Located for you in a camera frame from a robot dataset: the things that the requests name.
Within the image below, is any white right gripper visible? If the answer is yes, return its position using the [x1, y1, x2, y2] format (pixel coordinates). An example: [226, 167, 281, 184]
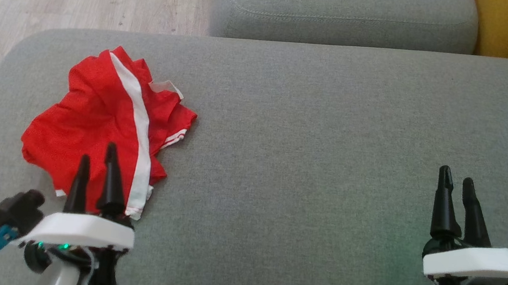
[420, 164, 508, 285]

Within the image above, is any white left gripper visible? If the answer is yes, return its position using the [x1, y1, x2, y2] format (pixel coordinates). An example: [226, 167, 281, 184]
[18, 132, 146, 261]

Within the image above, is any red shorts white stripe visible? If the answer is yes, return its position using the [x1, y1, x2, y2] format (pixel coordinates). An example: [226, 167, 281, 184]
[13, 35, 183, 223]

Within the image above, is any grey sofa seat cushion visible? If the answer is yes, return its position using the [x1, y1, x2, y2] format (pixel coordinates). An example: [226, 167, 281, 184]
[0, 0, 508, 285]

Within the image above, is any grey sofa back cushion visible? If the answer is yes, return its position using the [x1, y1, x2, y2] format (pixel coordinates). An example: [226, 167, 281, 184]
[206, 0, 483, 69]

